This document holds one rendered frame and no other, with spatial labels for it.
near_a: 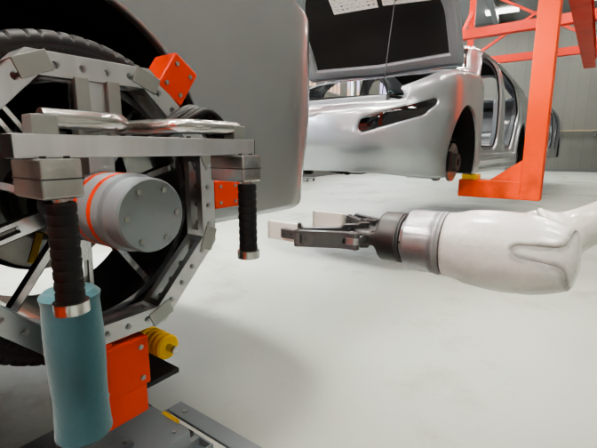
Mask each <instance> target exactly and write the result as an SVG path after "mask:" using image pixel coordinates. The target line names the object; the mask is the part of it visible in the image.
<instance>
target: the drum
mask: <svg viewBox="0 0 597 448"><path fill-rule="evenodd" d="M83 177H84V179H83V182H84V196H83V197H78V198H69V199H68V201H76V203H77V212H76V213H77V214H78V220H79V221H78V225H79V229H80V233H79V236H80V238H81V239H83V240H84V241H88V242H92V243H95V244H100V245H104V246H107V247H110V248H114V249H117V250H121V251H125V252H156V251H159V250H161V249H163V248H164V247H165V246H166V245H168V244H169V243H170V242H171V241H172V240H173V239H174V237H175V236H176V235H177V233H178V231H179V228H180V225H181V221H182V205H181V202H180V199H179V195H178V194H177V192H176V190H175V189H174V188H173V187H172V186H171V185H170V184H169V183H167V182H166V181H164V180H160V179H157V178H151V177H149V176H147V175H145V174H141V173H132V172H95V173H92V174H83Z"/></svg>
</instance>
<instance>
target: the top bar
mask: <svg viewBox="0 0 597 448"><path fill-rule="evenodd" d="M0 141H1V147H2V154H3V157H5V158H12V159H21V158H39V156H46V158H63V156H70V158H75V157H128V156H235V155H238V154H243V155H249V154H253V155H255V140H235V139H205V138H191V136H187V137H186V138H172V137H140V136H126V134H121V136H107V135H74V134H34V133H3V134H0Z"/></svg>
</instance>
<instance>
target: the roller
mask: <svg viewBox="0 0 597 448"><path fill-rule="evenodd" d="M139 332H142V333H144V334H146V335H147V342H148V353H150V354H152V355H154V356H157V357H159V358H161V359H168V358H170V357H171V356H173V355H174V354H176V353H177V352H178V350H179V348H178V345H179V342H178V338H177V337H176V336H175V335H173V334H171V333H169V332H166V331H164V330H161V329H159V328H157V327H154V326H151V327H149V328H147V329H144V330H142V331H139Z"/></svg>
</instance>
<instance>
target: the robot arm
mask: <svg viewBox="0 0 597 448"><path fill-rule="evenodd" d="M267 229H268V238H273V239H278V240H283V241H289V242H294V246H297V247H318V248H337V249H348V250H354V251H357V250H359V247H360V248H368V247H369V245H373V246H374V248H375V250H376V253H377V255H378V256H379V258H380V259H382V260H390V261H394V262H400V263H402V264H403V265H404V267H406V268H407V269H414V270H418V271H423V272H428V273H433V274H435V275H443V276H449V277H452V278H454V279H457V280H458V281H459V282H461V283H464V284H470V285H472V286H476V287H479V288H482V289H487V290H491V291H496V292H506V293H517V294H524V295H543V294H553V293H560V292H567V291H569V290H570V289H571V288H572V287H573V285H574V284H575V282H576V280H577V276H578V273H579V270H580V266H581V261H582V253H583V252H584V251H586V250H587V249H589V248H591V247H593V246H594V245H596V244H597V201H595V202H593V203H590V204H587V205H584V206H581V207H579V208H576V209H573V210H569V211H566V212H551V211H548V210H545V209H542V208H539V209H536V210H533V211H530V212H508V211H495V210H471V211H467V212H446V211H442V212H438V211H428V210H418V209H416V210H413V211H411V212H410V213H404V212H385V213H384V214H383V215H382V216H381V217H380V218H375V217H371V216H367V215H363V214H359V213H356V214H355V215H352V214H348V215H347V216H346V214H345V213H336V212H320V211H313V226H312V227H304V225H303V224H301V222H298V223H291V222H284V221H278V220H269V221H268V222H267Z"/></svg>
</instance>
